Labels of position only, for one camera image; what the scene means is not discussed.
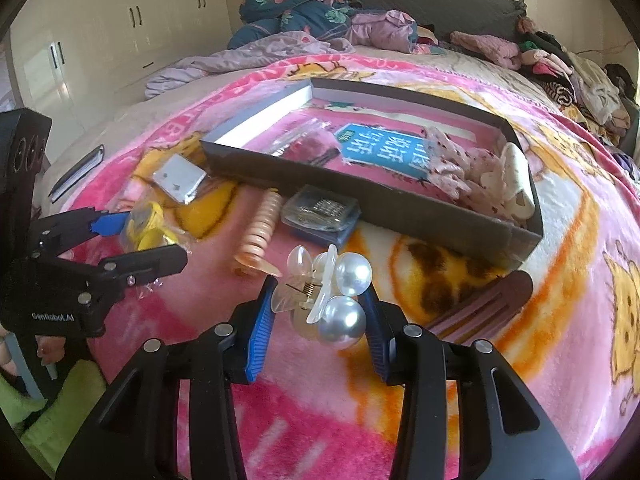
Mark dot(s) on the white earring card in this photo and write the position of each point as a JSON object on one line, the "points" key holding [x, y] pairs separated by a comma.
{"points": [[179, 179]]}

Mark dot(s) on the polka dot bow clip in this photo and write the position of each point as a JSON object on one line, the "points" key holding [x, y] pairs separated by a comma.
{"points": [[466, 175]]}

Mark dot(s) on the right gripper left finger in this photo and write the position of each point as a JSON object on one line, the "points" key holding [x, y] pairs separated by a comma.
{"points": [[132, 431]]}

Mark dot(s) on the cream wardrobe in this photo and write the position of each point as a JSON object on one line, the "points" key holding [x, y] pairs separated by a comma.
{"points": [[80, 61]]}

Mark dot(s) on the green towel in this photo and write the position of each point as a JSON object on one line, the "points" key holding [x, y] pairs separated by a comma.
{"points": [[46, 431]]}

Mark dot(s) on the pink cartoon fleece blanket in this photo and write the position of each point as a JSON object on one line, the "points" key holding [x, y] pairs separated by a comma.
{"points": [[391, 271]]}

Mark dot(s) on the cream hair claw clip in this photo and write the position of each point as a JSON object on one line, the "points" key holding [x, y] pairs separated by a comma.
{"points": [[509, 184]]}

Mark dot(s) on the beige bed sheet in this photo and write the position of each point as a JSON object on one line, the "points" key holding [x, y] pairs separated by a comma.
{"points": [[129, 122]]}

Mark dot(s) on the yellow hair ties bag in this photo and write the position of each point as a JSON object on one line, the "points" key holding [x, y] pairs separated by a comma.
{"points": [[148, 225]]}

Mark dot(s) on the pink fluffy pompom clip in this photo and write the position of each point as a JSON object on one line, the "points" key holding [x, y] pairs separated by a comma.
{"points": [[316, 149]]}

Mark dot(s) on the pink folded clothing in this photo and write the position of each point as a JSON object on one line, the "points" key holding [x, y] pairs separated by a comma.
{"points": [[501, 52]]}

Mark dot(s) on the dark grey headboard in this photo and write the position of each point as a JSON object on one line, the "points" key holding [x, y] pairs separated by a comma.
{"points": [[497, 18]]}

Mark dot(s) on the black shallow cardboard box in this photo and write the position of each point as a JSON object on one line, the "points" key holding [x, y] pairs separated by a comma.
{"points": [[405, 212]]}

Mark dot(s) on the pink book blue label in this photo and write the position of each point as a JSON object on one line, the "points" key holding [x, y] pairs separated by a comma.
{"points": [[391, 143]]}

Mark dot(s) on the dark floral quilt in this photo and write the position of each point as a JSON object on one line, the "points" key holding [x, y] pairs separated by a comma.
{"points": [[322, 19]]}

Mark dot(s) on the pink crumpled garment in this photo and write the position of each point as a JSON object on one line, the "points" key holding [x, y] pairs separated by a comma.
{"points": [[387, 30]]}

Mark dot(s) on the pile of mixed clothes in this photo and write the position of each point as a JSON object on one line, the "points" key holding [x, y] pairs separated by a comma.
{"points": [[601, 99]]}

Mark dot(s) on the pearl clear hair claw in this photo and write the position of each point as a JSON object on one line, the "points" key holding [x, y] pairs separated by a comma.
{"points": [[320, 295]]}

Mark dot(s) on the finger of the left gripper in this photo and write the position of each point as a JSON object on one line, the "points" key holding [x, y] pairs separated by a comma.
{"points": [[108, 280], [60, 233]]}

